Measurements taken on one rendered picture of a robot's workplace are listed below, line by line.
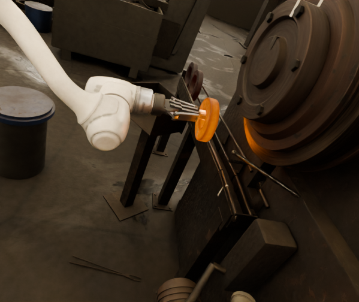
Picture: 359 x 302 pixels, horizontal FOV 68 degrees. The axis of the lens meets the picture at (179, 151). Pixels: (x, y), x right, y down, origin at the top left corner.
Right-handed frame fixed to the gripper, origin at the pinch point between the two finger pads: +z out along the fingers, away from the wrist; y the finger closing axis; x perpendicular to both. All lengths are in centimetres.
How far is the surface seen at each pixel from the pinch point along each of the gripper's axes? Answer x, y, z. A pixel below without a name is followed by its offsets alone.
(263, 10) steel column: -3, -621, 263
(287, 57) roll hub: 30.7, 25.7, 2.2
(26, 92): -38, -55, -78
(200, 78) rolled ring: -10, -64, 11
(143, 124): -23.2, -23.2, -18.5
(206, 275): -25, 45, 0
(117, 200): -83, -30, -21
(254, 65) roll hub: 25.0, 16.9, 0.1
